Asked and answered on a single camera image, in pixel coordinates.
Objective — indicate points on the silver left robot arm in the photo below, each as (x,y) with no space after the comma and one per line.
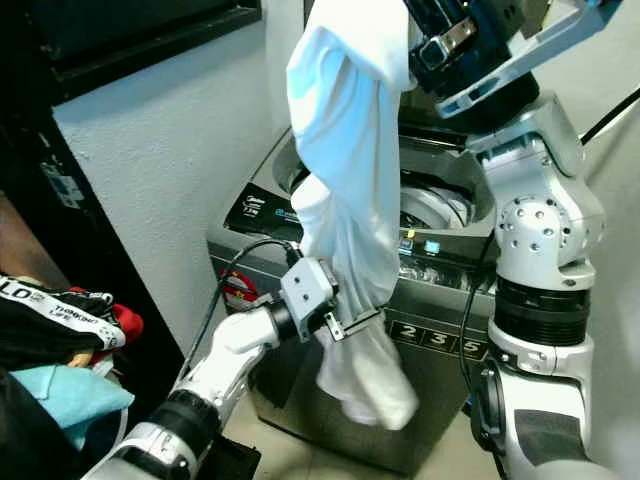
(240,345)

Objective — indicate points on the grey top-load washing machine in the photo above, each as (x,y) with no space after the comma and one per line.
(420,375)

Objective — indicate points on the red round washer sticker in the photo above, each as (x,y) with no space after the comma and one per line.
(239,291)

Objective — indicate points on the red garment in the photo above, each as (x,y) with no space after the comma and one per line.
(128,320)

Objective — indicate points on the grey metal door latch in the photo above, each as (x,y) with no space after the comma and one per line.
(63,186)

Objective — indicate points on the light blue cloth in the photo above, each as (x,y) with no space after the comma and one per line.
(75,395)

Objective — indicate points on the black garment with white print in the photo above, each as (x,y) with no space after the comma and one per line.
(50,315)

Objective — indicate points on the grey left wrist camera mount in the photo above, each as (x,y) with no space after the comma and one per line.
(308,288)

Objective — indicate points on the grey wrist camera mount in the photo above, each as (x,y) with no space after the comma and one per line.
(308,288)
(545,60)

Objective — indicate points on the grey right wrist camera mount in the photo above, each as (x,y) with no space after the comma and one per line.
(545,60)

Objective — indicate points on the black door frame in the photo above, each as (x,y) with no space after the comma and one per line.
(105,250)

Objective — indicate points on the dark window with black frame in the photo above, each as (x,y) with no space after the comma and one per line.
(150,35)

